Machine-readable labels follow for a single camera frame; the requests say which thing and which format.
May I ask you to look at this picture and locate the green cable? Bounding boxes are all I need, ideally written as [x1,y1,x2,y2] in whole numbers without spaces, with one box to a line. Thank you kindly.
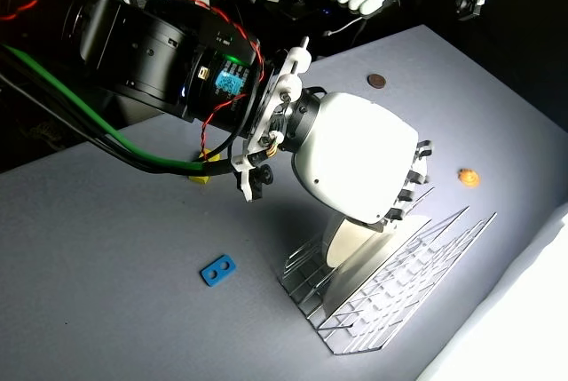
[0,45,223,177]

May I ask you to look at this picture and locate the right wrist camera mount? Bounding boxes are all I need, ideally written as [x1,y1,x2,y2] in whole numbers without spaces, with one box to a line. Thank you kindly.
[230,36,312,203]

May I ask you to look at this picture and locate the blue block with two holes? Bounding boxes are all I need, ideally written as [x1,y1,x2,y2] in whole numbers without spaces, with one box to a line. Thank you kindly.
[199,254,238,288]

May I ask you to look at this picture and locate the silver wire dish rack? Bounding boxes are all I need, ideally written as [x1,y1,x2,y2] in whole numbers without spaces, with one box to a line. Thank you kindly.
[278,185,499,355]

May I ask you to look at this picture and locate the red twisted wire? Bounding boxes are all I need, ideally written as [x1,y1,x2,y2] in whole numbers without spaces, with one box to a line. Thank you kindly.
[0,0,266,163]

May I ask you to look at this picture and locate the yellow rectangular block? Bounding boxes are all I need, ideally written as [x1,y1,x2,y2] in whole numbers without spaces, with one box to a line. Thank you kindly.
[188,149,222,186]

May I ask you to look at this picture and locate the small orange shell-shaped toy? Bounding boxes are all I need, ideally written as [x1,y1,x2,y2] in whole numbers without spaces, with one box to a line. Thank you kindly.
[458,168,481,188]

